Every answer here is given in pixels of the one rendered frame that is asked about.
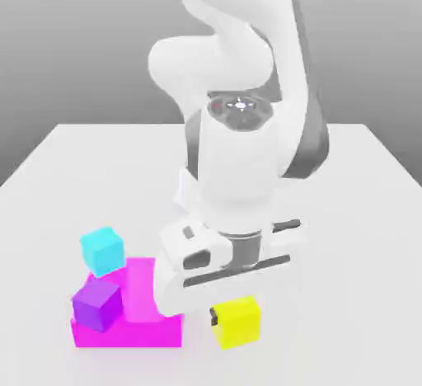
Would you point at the small yellow cube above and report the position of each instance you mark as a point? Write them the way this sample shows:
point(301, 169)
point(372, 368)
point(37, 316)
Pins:
point(239, 323)

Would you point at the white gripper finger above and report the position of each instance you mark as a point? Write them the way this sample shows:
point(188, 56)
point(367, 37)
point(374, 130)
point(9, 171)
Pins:
point(214, 316)

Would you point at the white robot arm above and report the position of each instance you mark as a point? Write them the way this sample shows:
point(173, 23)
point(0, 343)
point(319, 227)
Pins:
point(237, 168)

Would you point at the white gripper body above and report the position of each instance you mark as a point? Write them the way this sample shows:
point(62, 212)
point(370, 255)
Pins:
point(171, 293)

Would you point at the small purple cube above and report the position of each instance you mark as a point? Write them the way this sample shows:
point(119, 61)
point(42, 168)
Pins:
point(95, 305)

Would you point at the small cyan cube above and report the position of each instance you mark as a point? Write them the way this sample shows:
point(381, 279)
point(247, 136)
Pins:
point(104, 250)

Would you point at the large magenta box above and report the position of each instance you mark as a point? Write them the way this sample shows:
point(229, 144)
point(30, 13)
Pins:
point(138, 333)

